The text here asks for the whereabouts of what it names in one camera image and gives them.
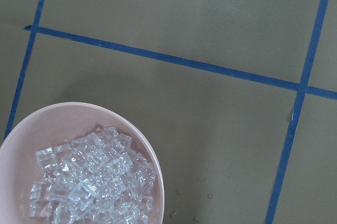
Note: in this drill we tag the clear ice cubes pile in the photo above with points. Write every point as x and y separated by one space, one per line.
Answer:
97 178

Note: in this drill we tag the pink bowl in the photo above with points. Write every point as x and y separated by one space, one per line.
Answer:
53 125

